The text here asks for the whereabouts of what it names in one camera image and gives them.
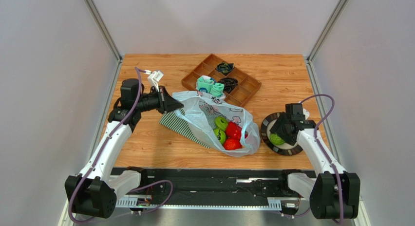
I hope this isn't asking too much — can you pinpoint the green custard apple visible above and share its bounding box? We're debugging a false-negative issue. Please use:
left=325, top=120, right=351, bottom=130
left=269, top=133, right=285, bottom=146

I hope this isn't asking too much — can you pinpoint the light blue printed plastic bag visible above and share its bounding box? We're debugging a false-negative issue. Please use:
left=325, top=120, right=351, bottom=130
left=172, top=91, right=261, bottom=157

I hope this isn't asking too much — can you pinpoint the red bell pepper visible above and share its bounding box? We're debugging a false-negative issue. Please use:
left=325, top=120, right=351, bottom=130
left=225, top=121, right=242, bottom=140

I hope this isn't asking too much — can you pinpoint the orange red wrinkled fruit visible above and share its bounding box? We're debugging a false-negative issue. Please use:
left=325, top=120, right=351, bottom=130
left=223, top=138, right=242, bottom=151

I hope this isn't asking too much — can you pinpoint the light green starfruit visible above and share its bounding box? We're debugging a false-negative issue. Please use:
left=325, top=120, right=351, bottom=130
left=214, top=116, right=228, bottom=131

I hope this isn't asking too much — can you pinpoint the green watermelon toy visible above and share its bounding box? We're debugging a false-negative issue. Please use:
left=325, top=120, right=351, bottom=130
left=213, top=128, right=227, bottom=145

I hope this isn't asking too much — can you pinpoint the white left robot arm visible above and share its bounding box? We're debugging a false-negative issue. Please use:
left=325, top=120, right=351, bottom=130
left=65, top=78, right=184, bottom=224

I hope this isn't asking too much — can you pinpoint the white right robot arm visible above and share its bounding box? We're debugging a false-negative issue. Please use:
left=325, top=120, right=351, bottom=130
left=270, top=103, right=360, bottom=221

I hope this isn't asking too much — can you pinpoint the green white striped cloth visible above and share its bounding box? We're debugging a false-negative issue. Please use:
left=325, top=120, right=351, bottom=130
left=159, top=112, right=210, bottom=149

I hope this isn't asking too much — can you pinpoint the black round plate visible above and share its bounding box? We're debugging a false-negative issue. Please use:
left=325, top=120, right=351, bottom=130
left=260, top=112, right=305, bottom=156

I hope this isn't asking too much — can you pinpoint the teal white sock pair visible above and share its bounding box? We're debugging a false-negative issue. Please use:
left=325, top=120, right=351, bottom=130
left=196, top=75, right=226, bottom=99

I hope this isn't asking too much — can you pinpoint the brown wooden divided tray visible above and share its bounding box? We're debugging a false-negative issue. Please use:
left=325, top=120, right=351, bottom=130
left=182, top=54, right=262, bottom=107

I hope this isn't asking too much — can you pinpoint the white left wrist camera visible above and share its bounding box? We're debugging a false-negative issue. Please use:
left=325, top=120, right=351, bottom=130
left=144, top=70, right=164, bottom=92

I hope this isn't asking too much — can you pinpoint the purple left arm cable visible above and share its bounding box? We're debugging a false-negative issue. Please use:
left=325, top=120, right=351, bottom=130
left=67, top=66, right=174, bottom=225

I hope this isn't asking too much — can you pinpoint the black hair ties bundle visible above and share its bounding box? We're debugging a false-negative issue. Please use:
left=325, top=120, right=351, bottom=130
left=218, top=77, right=239, bottom=94

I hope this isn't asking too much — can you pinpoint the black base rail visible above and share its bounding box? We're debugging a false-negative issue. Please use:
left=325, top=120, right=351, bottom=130
left=116, top=169, right=309, bottom=211

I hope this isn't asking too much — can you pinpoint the left aluminium frame post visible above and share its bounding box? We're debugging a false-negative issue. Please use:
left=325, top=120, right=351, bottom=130
left=84, top=0, right=123, bottom=62

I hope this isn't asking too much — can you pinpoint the aluminium frame post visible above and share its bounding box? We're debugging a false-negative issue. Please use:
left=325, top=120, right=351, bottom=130
left=84, top=0, right=123, bottom=62
left=306, top=0, right=349, bottom=63

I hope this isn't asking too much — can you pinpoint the right aluminium frame post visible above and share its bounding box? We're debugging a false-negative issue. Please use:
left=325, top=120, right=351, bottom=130
left=306, top=0, right=349, bottom=63

